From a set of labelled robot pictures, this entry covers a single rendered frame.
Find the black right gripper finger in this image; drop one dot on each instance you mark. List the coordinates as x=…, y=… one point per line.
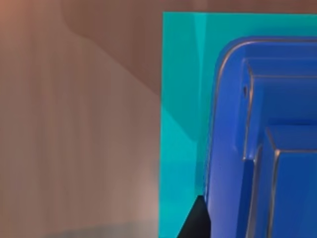
x=197, y=220

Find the blue plastic bin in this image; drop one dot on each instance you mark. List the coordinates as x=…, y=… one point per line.
x=262, y=138

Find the teal mat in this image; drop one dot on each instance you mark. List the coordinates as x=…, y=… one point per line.
x=180, y=99

